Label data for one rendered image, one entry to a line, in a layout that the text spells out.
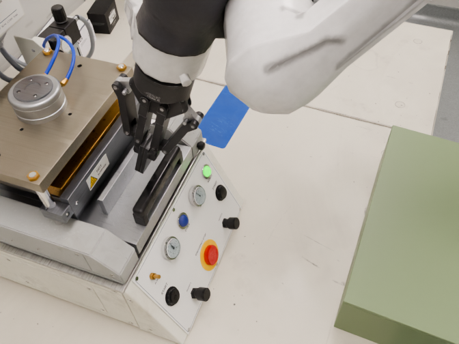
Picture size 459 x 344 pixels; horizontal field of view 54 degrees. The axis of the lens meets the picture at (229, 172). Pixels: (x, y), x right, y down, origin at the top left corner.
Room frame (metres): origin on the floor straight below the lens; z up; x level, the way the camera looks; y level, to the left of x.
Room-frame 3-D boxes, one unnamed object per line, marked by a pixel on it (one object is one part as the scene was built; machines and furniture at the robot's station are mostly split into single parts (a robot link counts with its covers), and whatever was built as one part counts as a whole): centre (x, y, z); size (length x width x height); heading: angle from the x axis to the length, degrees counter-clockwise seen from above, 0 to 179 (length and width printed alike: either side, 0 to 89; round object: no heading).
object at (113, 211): (0.53, 0.25, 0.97); 0.30 x 0.22 x 0.08; 68
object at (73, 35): (0.80, 0.32, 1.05); 0.15 x 0.05 x 0.15; 158
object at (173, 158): (0.47, 0.12, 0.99); 0.15 x 0.02 x 0.04; 158
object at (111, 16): (1.27, 0.36, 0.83); 0.09 x 0.06 x 0.07; 168
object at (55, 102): (0.58, 0.31, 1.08); 0.31 x 0.24 x 0.13; 158
